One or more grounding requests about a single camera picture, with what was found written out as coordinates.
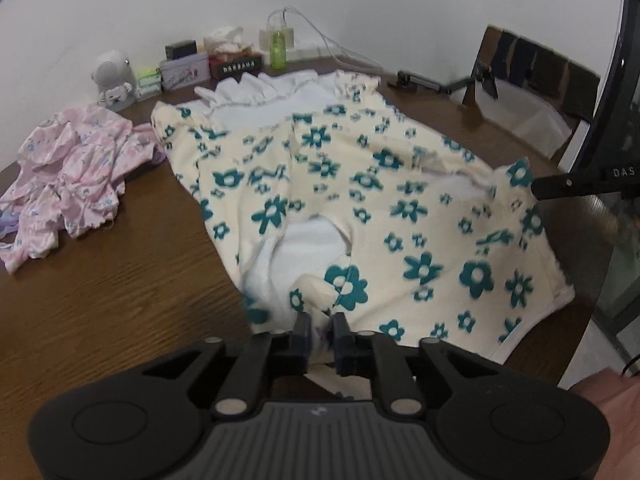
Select white astronaut figurine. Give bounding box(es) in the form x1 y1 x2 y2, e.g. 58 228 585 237
91 50 137 111

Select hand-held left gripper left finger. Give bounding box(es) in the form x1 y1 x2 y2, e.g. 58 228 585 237
141 312 315 420

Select green bottle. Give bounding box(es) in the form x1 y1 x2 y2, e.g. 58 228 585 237
269 30 287 70

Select dark tissue box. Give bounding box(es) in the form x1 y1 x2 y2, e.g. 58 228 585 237
202 24 263 81

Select lavender tin box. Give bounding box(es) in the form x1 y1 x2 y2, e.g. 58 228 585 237
159 51 211 92

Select cream garment with teal flowers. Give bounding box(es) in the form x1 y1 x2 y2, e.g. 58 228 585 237
150 69 576 366

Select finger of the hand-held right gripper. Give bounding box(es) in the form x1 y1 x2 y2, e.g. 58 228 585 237
531 172 640 202

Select person's pink clothing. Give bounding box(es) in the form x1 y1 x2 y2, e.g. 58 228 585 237
570 367 640 480

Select white cables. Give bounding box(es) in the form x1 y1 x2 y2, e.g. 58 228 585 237
282 7 386 75

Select small black box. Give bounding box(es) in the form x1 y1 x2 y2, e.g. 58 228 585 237
165 39 197 61

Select green packets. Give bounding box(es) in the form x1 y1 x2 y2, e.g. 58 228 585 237
136 65 163 98

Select pink floral garment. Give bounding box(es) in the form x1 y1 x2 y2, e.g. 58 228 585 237
0 106 168 275

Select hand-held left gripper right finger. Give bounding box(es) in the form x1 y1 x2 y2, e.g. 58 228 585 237
331 312 497 417

